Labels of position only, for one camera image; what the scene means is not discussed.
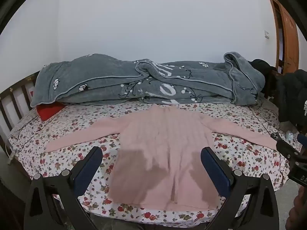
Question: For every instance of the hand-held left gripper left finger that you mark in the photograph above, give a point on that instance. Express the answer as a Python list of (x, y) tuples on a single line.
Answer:
[(87, 170)]

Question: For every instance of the floral bed sheet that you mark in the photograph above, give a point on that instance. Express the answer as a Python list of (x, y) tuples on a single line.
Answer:
[(72, 124)]

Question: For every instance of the white wall switch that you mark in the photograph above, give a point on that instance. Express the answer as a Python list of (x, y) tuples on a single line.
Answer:
[(266, 34)]

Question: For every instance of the small white blue object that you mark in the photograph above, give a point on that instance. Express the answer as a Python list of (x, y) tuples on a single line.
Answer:
[(289, 135)]

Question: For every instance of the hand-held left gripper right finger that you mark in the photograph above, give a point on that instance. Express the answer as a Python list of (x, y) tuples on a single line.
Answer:
[(214, 170)]

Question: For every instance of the person's right hand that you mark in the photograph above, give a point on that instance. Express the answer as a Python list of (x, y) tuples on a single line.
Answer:
[(298, 208)]

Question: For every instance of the red cloth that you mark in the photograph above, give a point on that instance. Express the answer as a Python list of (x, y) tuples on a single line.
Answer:
[(49, 111)]

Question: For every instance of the wooden door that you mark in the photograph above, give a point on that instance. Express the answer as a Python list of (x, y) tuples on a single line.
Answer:
[(286, 33)]

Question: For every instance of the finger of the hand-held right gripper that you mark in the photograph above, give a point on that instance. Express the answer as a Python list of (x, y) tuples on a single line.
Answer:
[(284, 145), (302, 140)]

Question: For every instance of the wooden slatted bed rail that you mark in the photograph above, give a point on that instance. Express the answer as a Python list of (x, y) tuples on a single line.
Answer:
[(14, 93)]

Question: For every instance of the pink knitted sweater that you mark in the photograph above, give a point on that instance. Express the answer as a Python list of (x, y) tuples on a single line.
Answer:
[(163, 148)]

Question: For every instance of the dark cloth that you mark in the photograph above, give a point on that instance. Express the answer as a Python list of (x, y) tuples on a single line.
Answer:
[(262, 68)]

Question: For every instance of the grey printed blanket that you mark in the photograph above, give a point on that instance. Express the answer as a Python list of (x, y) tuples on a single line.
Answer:
[(108, 79)]

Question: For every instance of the black jacket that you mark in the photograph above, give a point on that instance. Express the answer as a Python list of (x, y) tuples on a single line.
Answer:
[(292, 95)]

